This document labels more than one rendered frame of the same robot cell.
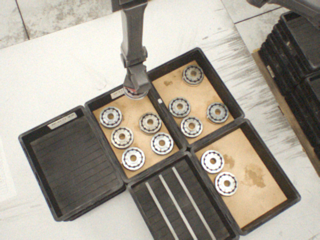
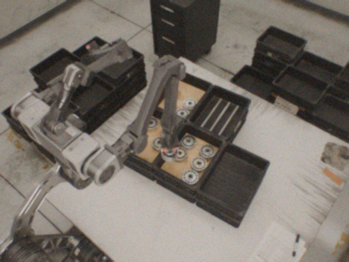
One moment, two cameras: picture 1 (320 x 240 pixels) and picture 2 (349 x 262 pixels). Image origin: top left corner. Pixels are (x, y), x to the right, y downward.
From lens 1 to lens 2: 1.44 m
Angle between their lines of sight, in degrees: 45
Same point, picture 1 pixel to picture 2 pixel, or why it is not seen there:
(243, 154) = not seen: hidden behind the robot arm
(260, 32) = (31, 178)
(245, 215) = (199, 93)
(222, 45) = not seen: hidden behind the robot
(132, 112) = (177, 169)
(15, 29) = not seen: outside the picture
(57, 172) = (243, 189)
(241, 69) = (105, 135)
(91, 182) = (235, 168)
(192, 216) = (217, 113)
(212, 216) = (210, 105)
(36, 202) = (267, 206)
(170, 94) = (152, 154)
